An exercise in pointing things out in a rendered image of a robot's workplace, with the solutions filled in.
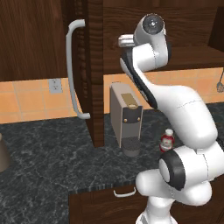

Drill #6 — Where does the dark wood closed cabinet door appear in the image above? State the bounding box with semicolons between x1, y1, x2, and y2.
0;0;77;82

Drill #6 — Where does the dark wood drawer front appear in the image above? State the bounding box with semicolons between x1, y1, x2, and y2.
67;184;224;224

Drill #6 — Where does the grey wall outlet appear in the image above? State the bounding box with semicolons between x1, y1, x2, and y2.
47;78;64;95

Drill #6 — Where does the brown rounded object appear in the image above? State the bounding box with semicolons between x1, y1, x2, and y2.
0;133;13;173

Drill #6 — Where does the hanging grey whisk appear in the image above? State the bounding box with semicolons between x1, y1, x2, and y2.
216;67;224;94

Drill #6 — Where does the dark wood wall cabinet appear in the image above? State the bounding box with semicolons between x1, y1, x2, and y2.
102;0;224;75

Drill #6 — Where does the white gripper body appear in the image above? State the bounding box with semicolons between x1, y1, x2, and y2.
117;33;137;48

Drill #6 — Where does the grey cabinet door handle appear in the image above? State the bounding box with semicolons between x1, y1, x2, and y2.
65;18;92;121

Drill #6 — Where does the dark wood open cabinet door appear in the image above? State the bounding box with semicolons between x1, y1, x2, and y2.
69;0;105;149

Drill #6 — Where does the red condiment bottle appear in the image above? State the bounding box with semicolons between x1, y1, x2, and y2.
158;129;176;153

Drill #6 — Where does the beige coffee machine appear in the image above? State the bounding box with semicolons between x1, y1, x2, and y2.
108;81;144;158

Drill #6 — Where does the grey drawer handle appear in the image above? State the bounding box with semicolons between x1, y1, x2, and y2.
112;186;137;199

